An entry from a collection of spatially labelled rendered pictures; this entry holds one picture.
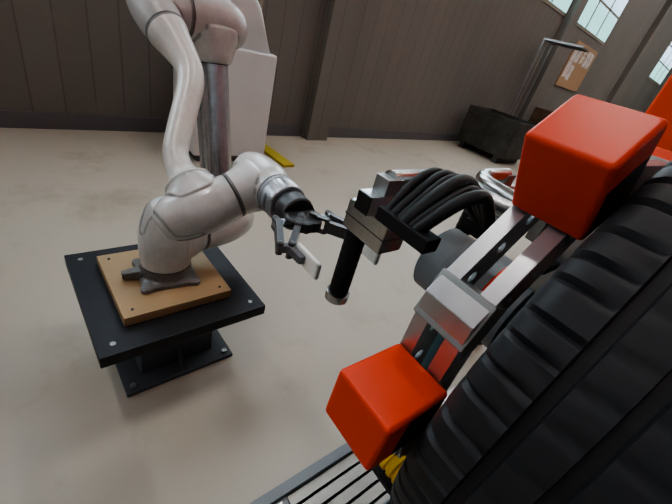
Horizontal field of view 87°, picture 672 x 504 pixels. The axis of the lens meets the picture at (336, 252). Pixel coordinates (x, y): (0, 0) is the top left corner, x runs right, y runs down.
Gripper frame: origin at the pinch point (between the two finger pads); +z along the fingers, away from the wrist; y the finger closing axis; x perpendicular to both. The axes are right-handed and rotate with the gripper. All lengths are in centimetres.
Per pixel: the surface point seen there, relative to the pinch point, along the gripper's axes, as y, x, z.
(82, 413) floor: 41, -83, -48
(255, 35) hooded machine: -97, 14, -245
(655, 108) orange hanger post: -57, 35, 14
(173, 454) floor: 22, -83, -23
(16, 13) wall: 38, -9, -306
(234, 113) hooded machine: -85, -42, -241
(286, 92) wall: -176, -37, -320
